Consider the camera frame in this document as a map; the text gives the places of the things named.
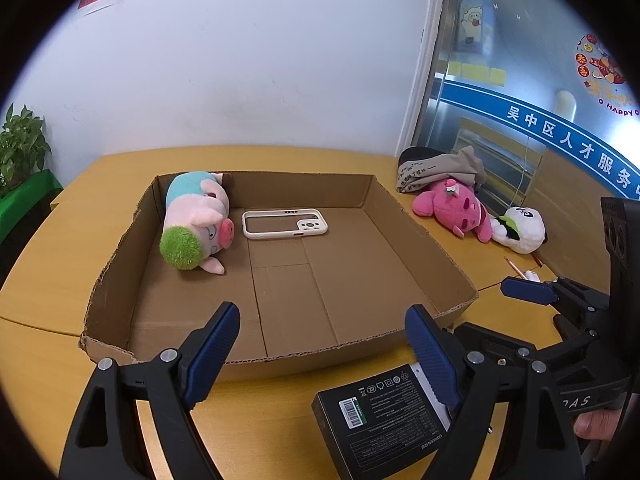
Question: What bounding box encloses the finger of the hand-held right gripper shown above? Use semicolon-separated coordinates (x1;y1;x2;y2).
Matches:
501;276;612;322
452;323;556;376

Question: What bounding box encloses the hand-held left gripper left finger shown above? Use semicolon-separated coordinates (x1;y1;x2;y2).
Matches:
60;301;241;480

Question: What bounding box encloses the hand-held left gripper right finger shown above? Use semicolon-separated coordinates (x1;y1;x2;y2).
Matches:
405;305;586;480

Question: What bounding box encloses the black product box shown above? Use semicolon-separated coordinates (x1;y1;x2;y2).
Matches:
311;362;453;480

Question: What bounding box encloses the brown cardboard box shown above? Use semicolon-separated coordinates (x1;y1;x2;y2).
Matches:
79;170;480;367

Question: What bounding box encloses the pink pig plush toy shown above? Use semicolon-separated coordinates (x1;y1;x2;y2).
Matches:
159;171;236;276

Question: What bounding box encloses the white phone case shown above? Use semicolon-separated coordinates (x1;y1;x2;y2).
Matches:
241;207;329;241

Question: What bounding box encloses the wooden desktop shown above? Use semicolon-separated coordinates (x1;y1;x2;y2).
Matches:
0;145;616;480

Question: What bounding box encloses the person's right hand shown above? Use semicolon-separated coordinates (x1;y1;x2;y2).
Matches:
572;395;640;443

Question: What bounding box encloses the white panda plush toy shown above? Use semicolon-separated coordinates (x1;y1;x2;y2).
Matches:
490;205;548;255

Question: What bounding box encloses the pink bear plush toy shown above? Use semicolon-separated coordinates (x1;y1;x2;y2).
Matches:
411;177;496;244

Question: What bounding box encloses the beige printed cloth bag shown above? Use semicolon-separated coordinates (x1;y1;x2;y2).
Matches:
396;145;488;195

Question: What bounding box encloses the glass partition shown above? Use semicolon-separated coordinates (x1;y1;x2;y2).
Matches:
400;0;640;281

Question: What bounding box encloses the row of yellow sticky notes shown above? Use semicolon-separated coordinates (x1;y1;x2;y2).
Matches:
447;60;507;86

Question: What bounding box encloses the round red window sticker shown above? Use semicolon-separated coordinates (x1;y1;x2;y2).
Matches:
572;32;628;101

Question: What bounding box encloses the green planter box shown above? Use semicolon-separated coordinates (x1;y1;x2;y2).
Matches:
0;169;63;251

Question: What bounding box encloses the cartoon window poster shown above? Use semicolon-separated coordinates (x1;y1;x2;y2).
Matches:
457;0;498;56

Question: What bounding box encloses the leafy green potted plant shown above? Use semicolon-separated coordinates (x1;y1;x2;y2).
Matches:
0;104;52;198

